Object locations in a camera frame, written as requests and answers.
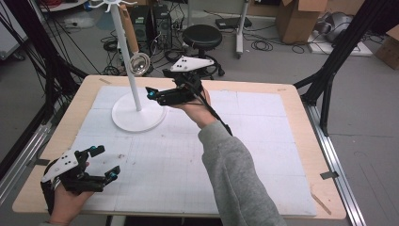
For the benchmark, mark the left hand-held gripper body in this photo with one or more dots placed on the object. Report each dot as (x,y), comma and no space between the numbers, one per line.
(73,175)

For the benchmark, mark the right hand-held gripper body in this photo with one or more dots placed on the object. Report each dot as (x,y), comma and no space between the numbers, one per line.
(182,92)

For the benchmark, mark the white hook stand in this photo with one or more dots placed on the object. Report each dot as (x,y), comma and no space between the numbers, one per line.
(138,116)

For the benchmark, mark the person's right hand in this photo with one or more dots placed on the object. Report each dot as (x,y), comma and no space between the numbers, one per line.
(197,113)

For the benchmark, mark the person's left hand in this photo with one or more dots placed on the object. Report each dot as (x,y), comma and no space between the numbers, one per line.
(67,204)

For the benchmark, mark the black tape strip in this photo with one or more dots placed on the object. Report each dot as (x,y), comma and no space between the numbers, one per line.
(329,175)
(42,162)

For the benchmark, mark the white grid mat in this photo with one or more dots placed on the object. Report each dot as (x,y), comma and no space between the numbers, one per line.
(156,163)

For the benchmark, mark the black computer tower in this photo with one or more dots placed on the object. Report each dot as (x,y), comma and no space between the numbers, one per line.
(162,28)
(142,28)

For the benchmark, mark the black round stool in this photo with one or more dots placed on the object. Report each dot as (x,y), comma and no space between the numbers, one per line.
(202,36)

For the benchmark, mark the tan tape strip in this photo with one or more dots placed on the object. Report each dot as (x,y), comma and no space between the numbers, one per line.
(105,81)

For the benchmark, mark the white rolling stand leg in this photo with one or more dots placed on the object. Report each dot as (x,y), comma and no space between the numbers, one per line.
(240,34)

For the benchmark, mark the black flat device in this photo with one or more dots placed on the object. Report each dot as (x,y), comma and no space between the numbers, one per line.
(232,22)

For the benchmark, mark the white round tabletop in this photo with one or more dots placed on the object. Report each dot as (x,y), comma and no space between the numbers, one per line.
(62,5)

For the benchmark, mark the large open cardboard box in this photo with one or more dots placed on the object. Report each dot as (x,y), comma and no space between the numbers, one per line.
(298,25)

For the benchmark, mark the white cabinet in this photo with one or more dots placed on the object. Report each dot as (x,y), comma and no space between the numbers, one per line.
(9,34)

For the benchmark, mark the grey round appliance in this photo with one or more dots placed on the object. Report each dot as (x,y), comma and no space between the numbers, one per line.
(337,26)

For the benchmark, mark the white flat board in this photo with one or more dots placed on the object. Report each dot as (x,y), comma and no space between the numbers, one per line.
(360,50)

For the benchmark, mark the small cardboard box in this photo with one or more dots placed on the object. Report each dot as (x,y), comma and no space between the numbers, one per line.
(389,50)

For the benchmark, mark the aluminium rail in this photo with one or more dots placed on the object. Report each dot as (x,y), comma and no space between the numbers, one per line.
(338,163)
(22,160)

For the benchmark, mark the black metal frame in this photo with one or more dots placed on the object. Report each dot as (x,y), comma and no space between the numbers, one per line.
(326,78)
(50,62)

